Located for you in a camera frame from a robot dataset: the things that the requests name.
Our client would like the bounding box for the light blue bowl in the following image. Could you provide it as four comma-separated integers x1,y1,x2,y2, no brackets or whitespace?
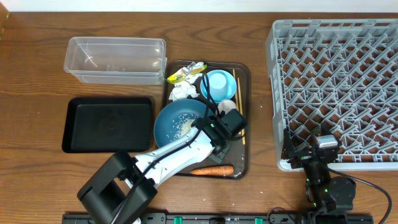
200,70,237,103

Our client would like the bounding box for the yellow foil snack wrapper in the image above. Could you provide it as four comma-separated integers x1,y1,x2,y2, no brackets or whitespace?
166,62,207,84

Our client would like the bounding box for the black rectangular tray bin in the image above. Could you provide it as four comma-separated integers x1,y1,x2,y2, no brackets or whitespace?
62,97,152,153

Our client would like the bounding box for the grey dishwasher rack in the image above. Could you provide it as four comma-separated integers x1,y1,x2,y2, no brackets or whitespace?
265,19,397,172

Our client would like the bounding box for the wooden chopstick left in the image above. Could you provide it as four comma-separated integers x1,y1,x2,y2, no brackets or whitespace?
233,69,240,112

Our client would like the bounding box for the clear plastic bin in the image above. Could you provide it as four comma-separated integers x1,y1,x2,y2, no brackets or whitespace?
63,37,167,85

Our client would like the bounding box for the dark blue plate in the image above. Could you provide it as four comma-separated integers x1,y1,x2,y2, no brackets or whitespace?
154,99,206,147

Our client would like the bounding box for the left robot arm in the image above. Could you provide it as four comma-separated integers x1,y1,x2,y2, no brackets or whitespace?
77,109,247,224

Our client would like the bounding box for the light blue cup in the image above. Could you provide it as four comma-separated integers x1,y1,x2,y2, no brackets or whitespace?
209,73,228,100

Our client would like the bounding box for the pile of white rice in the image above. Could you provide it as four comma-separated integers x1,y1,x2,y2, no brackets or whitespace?
166,113,198,141

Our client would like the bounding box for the wooden chopstick right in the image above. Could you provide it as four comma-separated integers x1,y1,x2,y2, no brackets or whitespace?
237,77,246,145

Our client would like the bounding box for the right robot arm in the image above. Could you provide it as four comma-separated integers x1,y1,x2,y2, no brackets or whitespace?
281,125,356,223

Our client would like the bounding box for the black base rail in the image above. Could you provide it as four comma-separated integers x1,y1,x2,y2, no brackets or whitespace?
61,212,374,224

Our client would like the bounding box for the orange carrot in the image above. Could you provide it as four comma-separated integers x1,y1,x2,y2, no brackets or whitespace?
190,166,234,176

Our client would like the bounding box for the white tissue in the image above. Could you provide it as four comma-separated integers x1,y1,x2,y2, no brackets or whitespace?
169,73,203,101

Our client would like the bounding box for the white pink cup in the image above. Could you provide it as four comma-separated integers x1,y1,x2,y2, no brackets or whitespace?
217,100,237,113

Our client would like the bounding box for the wooden chopstick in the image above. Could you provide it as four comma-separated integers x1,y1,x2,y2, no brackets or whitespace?
237,77,246,145
233,69,240,112

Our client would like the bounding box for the brown serving tray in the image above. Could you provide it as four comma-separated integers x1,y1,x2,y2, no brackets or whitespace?
162,62,251,180

